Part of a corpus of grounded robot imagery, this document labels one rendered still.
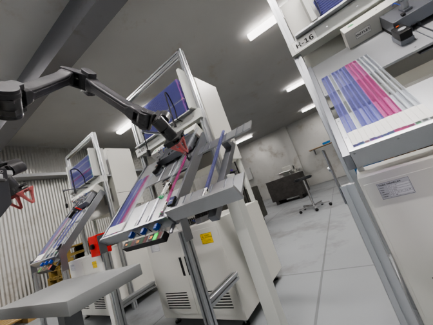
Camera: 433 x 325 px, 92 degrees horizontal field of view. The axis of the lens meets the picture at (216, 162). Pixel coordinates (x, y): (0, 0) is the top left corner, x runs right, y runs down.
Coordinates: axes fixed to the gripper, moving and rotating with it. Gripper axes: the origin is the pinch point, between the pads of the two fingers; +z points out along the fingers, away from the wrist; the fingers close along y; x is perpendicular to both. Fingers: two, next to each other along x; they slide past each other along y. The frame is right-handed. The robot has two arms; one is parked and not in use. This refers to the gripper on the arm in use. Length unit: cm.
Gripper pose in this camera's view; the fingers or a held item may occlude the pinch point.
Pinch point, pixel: (185, 151)
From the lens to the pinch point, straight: 101.7
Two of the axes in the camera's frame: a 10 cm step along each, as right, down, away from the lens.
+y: -7.9, 3.4, 5.1
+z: 5.8, 6.8, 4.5
